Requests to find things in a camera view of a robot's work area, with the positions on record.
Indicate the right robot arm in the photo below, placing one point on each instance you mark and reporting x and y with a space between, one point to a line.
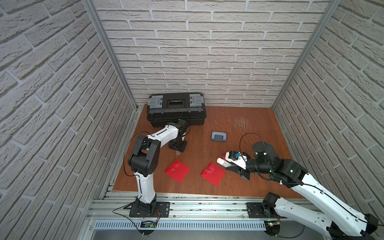
335 220

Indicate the middle red envelope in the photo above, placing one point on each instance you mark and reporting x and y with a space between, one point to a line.
213 174

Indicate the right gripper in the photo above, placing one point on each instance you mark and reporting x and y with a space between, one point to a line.
239 171

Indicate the black plastic toolbox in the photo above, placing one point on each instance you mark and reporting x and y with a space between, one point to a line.
165 108

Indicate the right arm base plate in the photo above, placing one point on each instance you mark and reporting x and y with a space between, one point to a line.
260 210

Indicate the grey hole punch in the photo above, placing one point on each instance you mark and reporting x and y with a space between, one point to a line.
219 137

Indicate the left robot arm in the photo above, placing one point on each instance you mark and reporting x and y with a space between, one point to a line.
144 159

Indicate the white glue stick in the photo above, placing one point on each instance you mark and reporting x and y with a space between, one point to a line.
224 163

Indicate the left red envelope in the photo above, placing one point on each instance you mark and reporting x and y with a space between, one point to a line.
177 171

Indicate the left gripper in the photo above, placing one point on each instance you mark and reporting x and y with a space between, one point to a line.
177 145

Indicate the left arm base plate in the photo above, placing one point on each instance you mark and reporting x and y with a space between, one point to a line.
153 210

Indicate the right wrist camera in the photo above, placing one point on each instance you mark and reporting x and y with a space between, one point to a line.
237 158

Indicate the aluminium rail frame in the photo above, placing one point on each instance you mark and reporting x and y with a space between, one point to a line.
180 212

